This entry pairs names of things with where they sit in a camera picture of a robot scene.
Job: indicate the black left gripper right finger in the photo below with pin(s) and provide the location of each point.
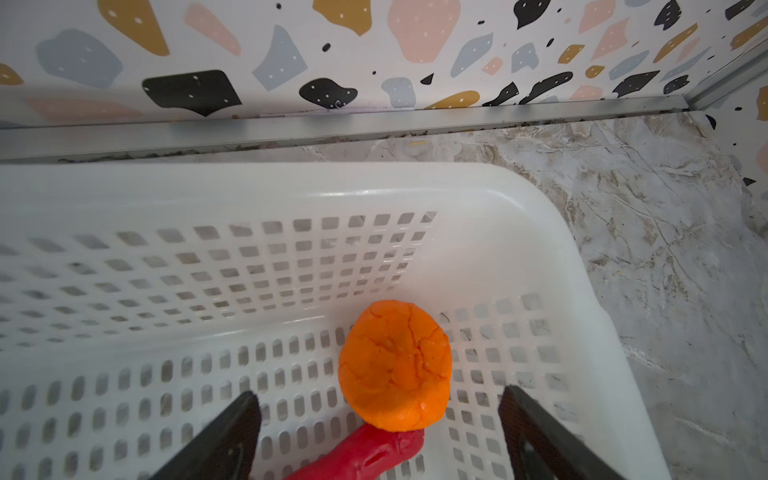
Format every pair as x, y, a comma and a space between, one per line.
540, 447

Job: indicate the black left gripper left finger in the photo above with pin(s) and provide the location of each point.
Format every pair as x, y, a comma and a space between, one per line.
224, 449

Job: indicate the red toy chili pepper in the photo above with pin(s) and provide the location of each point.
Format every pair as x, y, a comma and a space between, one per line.
365, 454

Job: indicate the orange toy fruit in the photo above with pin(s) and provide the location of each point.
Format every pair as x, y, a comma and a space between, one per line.
395, 367

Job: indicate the white plastic basket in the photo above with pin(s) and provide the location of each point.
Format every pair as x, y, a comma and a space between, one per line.
138, 302

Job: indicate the aluminium back wall rail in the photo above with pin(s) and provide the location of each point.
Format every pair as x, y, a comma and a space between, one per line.
116, 142

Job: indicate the aluminium right corner post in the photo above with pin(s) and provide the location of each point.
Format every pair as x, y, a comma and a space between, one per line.
730, 78

